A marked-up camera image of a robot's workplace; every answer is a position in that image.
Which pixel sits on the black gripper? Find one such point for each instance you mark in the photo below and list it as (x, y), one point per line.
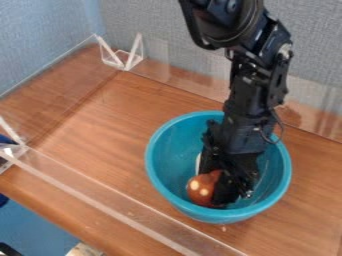
(233, 143)

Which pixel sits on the brown white toy mushroom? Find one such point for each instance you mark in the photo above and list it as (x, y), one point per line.
(201, 186)

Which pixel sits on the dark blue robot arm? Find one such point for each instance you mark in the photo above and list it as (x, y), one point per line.
(241, 27)

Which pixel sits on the blue plastic bowl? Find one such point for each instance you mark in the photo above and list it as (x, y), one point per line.
(170, 158)

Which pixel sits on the clear acrylic back barrier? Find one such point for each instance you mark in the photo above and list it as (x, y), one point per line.
(200, 71)

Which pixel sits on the clear acrylic barrier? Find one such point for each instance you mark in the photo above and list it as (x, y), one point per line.
(200, 71)
(26, 61)
(109, 201)

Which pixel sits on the clear acrylic front barrier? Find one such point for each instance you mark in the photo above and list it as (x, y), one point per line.
(109, 201)

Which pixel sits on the clear acrylic left barrier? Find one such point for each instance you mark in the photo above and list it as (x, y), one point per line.
(26, 61)

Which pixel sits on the clear acrylic corner bracket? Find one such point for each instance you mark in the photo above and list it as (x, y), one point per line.
(121, 59)

